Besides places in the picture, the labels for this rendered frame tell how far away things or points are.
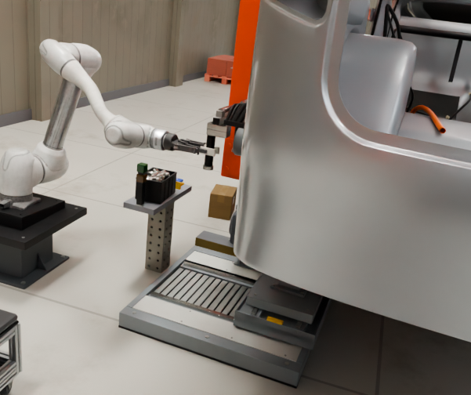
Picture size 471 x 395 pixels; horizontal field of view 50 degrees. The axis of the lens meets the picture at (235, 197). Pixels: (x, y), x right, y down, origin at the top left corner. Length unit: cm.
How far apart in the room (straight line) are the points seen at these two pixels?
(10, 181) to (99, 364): 100
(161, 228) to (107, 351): 76
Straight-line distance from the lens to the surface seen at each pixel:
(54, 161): 279
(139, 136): 215
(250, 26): 266
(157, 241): 277
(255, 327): 229
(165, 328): 229
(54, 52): 250
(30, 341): 238
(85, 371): 220
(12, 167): 267
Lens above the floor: 140
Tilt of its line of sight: 20 degrees down
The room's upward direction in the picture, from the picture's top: 7 degrees clockwise
